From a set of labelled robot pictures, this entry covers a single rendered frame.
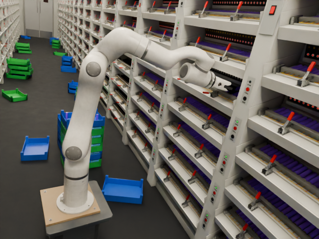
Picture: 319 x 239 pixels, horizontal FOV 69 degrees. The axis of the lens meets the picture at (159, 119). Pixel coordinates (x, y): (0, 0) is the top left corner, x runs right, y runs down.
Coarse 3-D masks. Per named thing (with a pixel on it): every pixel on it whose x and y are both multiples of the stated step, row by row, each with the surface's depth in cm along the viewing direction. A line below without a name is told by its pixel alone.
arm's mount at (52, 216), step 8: (88, 184) 141; (40, 192) 129; (48, 192) 130; (56, 192) 131; (48, 200) 124; (48, 208) 119; (56, 208) 120; (96, 208) 125; (48, 216) 115; (56, 216) 116; (64, 216) 116; (72, 216) 117; (80, 216) 118; (48, 224) 111
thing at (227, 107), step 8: (176, 72) 159; (176, 80) 156; (232, 80) 134; (184, 88) 149; (192, 88) 140; (200, 88) 138; (200, 96) 134; (208, 96) 127; (216, 104) 122; (224, 104) 117; (232, 104) 116; (224, 112) 118; (232, 112) 112
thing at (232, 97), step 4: (204, 88) 135; (208, 88) 134; (212, 88) 131; (220, 92) 125; (224, 92) 123; (220, 96) 123; (224, 96) 123; (228, 96) 120; (232, 96) 118; (232, 100) 118
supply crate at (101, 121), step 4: (64, 112) 191; (68, 112) 193; (72, 112) 195; (96, 112) 205; (64, 116) 192; (68, 116) 194; (100, 116) 199; (64, 120) 181; (68, 120) 175; (96, 120) 188; (100, 120) 190; (104, 120) 192; (64, 124) 182; (68, 124) 176; (96, 124) 189; (100, 124) 191
